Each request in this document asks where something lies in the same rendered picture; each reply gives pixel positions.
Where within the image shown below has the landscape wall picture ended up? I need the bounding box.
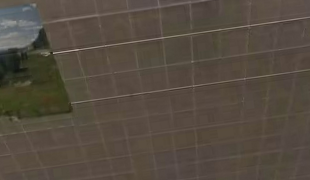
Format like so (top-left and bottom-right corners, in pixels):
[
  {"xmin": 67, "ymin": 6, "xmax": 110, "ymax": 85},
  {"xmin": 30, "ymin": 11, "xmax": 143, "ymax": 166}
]
[{"xmin": 0, "ymin": 0, "xmax": 73, "ymax": 123}]

